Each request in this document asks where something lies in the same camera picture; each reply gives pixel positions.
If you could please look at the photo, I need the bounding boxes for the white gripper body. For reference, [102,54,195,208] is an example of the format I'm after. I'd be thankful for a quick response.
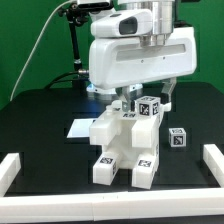
[89,9,197,90]

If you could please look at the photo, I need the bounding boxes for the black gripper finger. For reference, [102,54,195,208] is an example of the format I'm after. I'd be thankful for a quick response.
[116,86,136,112]
[161,78,177,103]

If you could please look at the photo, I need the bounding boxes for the white chair back part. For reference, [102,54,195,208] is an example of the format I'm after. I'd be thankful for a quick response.
[90,98,172,148]

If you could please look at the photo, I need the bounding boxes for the white chair seat part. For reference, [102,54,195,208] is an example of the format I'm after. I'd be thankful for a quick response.
[109,116,159,169]

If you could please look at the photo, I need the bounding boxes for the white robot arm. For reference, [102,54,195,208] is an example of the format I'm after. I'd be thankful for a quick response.
[89,0,197,111]

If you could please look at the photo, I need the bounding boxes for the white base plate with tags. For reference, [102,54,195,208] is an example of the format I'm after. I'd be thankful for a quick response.
[67,118,95,138]

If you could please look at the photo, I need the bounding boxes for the black camera stand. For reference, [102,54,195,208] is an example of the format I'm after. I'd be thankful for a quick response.
[53,0,114,85]

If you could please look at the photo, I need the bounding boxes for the black cables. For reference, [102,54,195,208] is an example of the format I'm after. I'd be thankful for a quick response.
[45,69,92,90]

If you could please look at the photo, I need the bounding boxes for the white cable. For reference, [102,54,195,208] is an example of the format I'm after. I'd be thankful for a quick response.
[9,0,78,102]

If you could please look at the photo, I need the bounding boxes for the white U-shaped fence frame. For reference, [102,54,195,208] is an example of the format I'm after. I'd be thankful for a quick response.
[0,144,224,224]

